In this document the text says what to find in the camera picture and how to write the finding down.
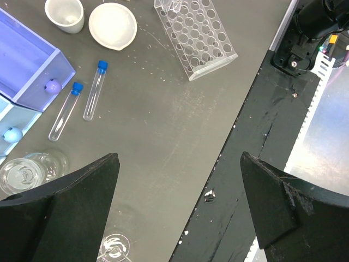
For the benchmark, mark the clear glass dish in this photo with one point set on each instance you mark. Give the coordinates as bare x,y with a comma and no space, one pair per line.
114,247

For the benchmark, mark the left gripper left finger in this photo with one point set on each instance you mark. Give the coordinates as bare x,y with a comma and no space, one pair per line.
63,220

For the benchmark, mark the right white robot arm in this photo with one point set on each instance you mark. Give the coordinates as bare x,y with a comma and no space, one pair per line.
309,28

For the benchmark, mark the white evaporating dish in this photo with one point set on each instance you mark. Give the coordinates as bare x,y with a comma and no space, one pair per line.
113,26

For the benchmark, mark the purple right drawer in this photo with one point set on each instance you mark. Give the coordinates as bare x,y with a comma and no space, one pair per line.
28,63

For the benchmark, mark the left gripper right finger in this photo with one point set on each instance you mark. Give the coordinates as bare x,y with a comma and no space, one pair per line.
294,220

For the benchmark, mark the clear acrylic test tube rack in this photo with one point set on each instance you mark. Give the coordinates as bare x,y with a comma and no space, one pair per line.
197,35

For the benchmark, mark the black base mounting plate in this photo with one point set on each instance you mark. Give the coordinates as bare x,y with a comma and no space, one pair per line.
221,225

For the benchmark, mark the blue capped test tube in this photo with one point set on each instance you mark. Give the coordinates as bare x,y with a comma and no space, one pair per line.
65,112
95,91

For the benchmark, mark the small white crucible cup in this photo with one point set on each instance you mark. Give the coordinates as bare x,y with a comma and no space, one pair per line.
67,15

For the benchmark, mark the light blue middle drawer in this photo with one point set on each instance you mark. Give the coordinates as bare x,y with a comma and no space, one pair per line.
15,123

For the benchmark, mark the white slotted cable duct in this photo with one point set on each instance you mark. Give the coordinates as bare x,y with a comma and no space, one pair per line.
323,69

